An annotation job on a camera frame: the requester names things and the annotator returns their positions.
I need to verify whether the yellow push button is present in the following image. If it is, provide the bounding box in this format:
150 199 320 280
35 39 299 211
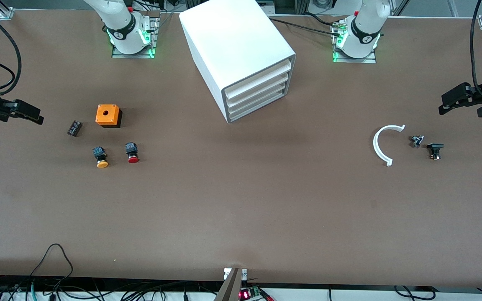
92 146 110 169

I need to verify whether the red push button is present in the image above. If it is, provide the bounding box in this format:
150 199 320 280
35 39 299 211
125 142 140 164

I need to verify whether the orange box with hole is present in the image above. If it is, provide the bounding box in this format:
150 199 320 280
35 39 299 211
95 105 122 128

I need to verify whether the circuit board with red display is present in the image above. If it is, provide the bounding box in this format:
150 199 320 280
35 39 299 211
239 286 273 301

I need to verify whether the small black switch part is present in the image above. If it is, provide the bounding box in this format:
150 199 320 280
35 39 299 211
427 143 445 161

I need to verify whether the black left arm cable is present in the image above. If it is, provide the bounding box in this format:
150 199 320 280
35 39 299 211
469 0 482 101

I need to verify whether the white curved plastic bracket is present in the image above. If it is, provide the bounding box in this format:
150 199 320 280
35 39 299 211
373 124 406 167

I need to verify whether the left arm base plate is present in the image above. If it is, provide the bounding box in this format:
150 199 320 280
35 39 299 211
331 20 377 64

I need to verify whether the looped black cable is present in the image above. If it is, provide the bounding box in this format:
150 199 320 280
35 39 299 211
30 243 74 280

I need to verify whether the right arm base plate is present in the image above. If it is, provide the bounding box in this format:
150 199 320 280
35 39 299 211
111 16 160 59

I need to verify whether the black cable behind cabinet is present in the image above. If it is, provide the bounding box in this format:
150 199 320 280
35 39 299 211
266 13 344 37

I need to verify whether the black cable bundle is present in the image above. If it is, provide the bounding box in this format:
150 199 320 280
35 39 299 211
0 275 225 301

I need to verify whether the black cable coil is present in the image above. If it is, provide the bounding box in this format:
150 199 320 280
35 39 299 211
394 285 437 301

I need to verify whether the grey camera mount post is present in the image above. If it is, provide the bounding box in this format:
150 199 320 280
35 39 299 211
214 268 248 301

